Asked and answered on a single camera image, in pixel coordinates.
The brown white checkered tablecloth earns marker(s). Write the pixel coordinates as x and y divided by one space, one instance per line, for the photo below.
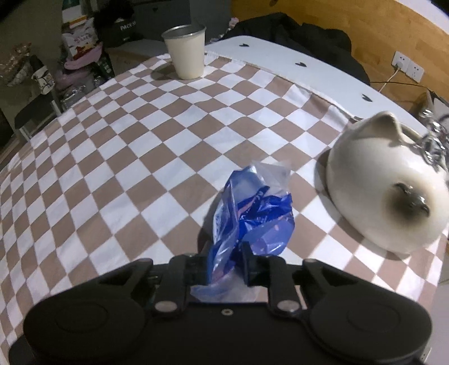
115 168

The white cup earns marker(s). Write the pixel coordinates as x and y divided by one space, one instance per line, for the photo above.
186 52

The black jacket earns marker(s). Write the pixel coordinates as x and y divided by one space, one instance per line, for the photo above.
298 38

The blue snack bag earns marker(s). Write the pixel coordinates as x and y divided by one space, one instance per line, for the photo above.
259 224

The silver metal ornament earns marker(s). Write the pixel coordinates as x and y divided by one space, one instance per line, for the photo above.
435 140

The grey storage box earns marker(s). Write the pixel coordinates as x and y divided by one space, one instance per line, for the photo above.
182 14

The white cat plush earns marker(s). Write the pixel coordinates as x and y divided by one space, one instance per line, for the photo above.
371 182

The white table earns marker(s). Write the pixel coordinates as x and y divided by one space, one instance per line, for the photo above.
273 52

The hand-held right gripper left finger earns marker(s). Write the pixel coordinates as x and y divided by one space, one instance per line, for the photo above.
196 271

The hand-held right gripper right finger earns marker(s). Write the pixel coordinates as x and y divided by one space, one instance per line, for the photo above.
250 267

